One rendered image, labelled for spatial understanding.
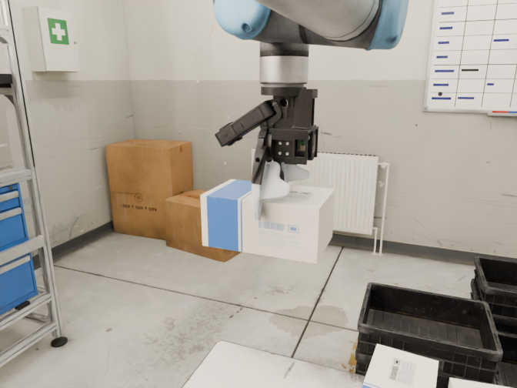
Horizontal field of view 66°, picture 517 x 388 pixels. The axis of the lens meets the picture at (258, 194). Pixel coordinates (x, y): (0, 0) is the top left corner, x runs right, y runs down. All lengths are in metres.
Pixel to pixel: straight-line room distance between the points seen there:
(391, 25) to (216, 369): 0.78
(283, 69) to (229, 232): 0.27
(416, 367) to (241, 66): 2.86
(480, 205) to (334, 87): 1.36
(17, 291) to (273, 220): 1.71
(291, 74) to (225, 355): 0.67
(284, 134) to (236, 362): 0.58
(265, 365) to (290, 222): 0.46
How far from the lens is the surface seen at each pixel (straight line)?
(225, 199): 0.65
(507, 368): 1.71
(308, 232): 0.61
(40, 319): 2.45
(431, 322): 1.63
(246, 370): 0.98
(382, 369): 0.87
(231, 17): 0.51
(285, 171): 0.72
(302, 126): 0.62
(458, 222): 3.30
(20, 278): 2.18
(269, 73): 0.62
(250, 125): 0.65
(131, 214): 3.65
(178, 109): 3.70
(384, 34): 0.48
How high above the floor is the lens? 1.32
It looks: 16 degrees down
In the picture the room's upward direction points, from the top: straight up
